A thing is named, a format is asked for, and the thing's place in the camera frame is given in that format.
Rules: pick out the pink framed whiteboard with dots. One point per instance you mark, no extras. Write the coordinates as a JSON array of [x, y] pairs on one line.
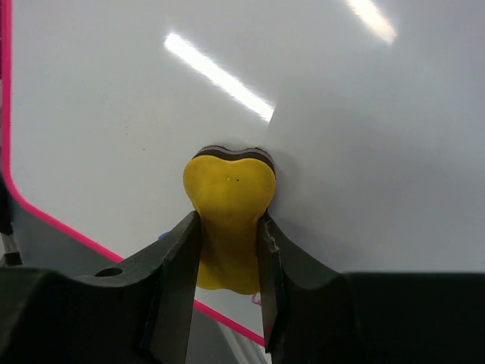
[[373, 112]]

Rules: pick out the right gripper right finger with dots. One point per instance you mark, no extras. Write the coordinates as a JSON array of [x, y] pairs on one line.
[[313, 314]]

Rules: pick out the black wire whiteboard stand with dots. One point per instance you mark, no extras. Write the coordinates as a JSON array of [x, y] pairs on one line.
[[11, 256]]

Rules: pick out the yellow bone-shaped eraser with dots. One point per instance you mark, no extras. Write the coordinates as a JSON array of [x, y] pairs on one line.
[[230, 190]]

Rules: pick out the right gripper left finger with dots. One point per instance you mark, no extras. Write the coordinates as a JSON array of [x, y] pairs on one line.
[[137, 311]]

